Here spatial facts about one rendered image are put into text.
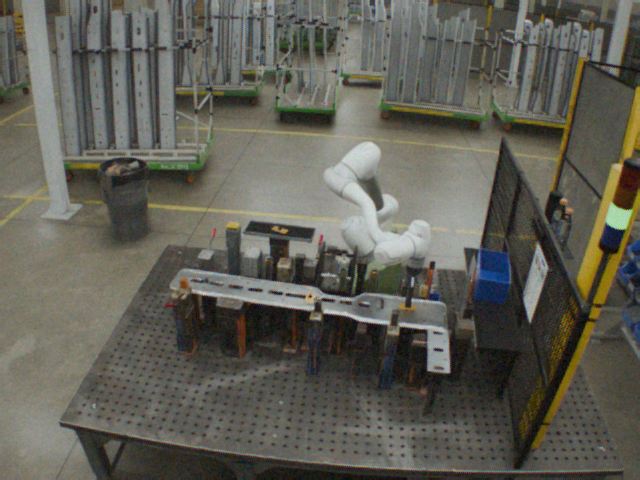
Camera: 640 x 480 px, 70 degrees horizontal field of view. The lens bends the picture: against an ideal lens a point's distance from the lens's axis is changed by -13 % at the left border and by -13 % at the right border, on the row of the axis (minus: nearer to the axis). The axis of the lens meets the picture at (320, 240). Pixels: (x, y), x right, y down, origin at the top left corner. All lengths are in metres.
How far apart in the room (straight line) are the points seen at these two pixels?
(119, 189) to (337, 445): 3.35
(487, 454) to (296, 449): 0.83
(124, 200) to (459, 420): 3.61
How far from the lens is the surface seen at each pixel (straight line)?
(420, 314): 2.50
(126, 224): 5.07
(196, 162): 6.14
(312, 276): 2.65
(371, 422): 2.37
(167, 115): 6.44
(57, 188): 5.81
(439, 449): 2.32
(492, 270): 2.89
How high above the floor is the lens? 2.48
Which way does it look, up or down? 30 degrees down
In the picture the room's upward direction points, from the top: 3 degrees clockwise
